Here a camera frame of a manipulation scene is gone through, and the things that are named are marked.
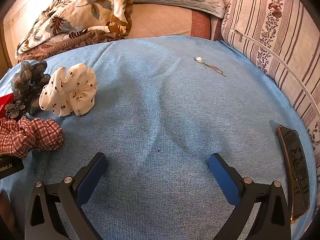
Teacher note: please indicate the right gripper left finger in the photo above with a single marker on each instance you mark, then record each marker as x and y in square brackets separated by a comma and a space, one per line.
[43, 220]

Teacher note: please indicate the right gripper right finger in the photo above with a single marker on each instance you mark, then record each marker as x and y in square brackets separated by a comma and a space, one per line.
[272, 220]

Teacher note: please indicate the red plaid scrunchie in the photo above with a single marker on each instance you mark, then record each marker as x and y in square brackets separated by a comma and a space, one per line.
[20, 137]

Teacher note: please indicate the white dotted scrunchie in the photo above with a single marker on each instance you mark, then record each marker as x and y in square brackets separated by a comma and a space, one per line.
[70, 91]

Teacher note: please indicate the black smartphone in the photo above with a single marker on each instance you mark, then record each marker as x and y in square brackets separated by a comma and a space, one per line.
[296, 172]

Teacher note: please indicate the red tray box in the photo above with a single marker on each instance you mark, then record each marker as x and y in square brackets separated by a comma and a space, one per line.
[5, 100]

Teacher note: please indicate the blue bed cloth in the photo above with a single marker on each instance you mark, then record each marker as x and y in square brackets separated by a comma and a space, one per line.
[162, 107]

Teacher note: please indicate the floral leaf blanket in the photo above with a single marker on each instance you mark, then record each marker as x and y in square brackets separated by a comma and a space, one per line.
[69, 24]

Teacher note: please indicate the pink quilted mattress cover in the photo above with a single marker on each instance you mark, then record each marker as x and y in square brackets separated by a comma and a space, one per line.
[152, 20]

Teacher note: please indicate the striped floral pillow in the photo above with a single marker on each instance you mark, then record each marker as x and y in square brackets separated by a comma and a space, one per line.
[280, 37]

